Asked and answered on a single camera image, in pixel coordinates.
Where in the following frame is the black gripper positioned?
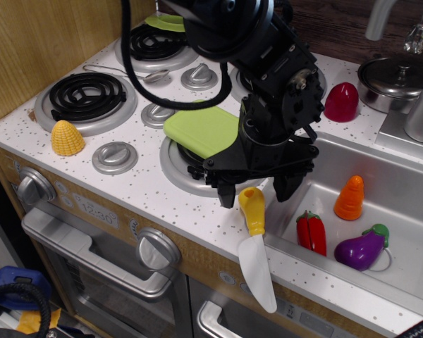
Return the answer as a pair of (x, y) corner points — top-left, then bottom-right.
(203, 94), (319, 208)

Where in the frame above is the yellow handled white toy knife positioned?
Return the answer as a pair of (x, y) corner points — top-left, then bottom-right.
(238, 187), (277, 313)

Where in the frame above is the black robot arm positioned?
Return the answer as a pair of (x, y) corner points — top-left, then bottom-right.
(168, 1), (324, 208)

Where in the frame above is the green cutting board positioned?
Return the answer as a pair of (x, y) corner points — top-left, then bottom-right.
(163, 106), (239, 159)

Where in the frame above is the red toy pepper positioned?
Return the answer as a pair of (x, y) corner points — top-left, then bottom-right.
(296, 211), (327, 256)

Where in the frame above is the front right black burner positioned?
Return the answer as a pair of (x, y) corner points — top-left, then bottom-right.
(159, 135), (269, 198)

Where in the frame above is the black burner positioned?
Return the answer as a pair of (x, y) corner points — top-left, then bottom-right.
(230, 68), (328, 104)
(34, 73), (137, 137)
(129, 24), (199, 73)
(159, 135), (269, 198)

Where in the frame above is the orange toy carrot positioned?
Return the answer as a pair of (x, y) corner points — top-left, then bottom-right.
(333, 175), (364, 220)

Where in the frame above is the back right black burner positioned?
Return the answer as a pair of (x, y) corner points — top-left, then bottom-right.
(230, 68), (328, 104)

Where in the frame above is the silver oven dial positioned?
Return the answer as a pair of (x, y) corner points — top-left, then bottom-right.
(136, 227), (181, 271)
(17, 167), (56, 205)

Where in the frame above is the dark red toy fruit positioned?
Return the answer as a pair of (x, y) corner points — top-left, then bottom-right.
(324, 82), (359, 123)

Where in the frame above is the purple toy eggplant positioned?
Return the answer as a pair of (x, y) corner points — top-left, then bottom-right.
(334, 223), (390, 271)

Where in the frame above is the silver sink basin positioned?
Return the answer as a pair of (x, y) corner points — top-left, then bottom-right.
(263, 133), (423, 316)

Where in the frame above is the silver metal spoon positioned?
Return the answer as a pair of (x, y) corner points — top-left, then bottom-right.
(82, 64), (170, 83)

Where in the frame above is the steel pot with lid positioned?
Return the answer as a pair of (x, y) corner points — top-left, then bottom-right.
(357, 58), (423, 114)

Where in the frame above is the back left black burner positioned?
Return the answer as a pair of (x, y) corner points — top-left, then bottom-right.
(129, 24), (199, 73)

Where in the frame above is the front left black burner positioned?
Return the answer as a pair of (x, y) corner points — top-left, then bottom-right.
(34, 73), (137, 137)

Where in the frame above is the green plastic plate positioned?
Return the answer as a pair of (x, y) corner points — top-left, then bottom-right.
(145, 15), (185, 33)

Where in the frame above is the yellow toy corn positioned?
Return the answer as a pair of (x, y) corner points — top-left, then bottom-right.
(51, 120), (85, 156)

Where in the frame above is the clear hanging crystal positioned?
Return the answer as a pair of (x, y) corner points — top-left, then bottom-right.
(403, 23), (423, 54)

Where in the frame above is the silver faucet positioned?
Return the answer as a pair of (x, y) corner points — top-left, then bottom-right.
(365, 0), (397, 41)

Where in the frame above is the blue plastic object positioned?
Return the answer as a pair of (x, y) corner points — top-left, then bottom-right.
(0, 266), (51, 311)

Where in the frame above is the silver oven door handle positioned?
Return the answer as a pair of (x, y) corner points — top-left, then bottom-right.
(22, 208), (173, 303)

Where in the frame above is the black braided cable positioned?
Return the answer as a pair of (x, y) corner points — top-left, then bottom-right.
(121, 0), (233, 111)

